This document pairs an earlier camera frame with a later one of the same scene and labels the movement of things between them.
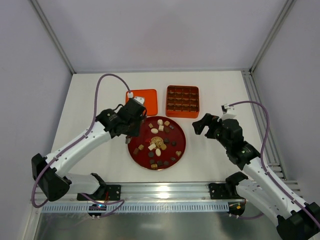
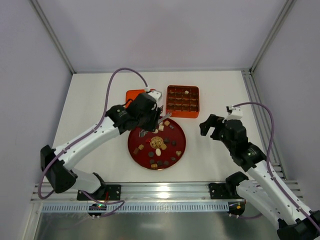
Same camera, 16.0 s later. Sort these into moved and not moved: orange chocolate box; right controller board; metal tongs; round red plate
Moved: metal tongs
Not moved: round red plate; orange chocolate box; right controller board
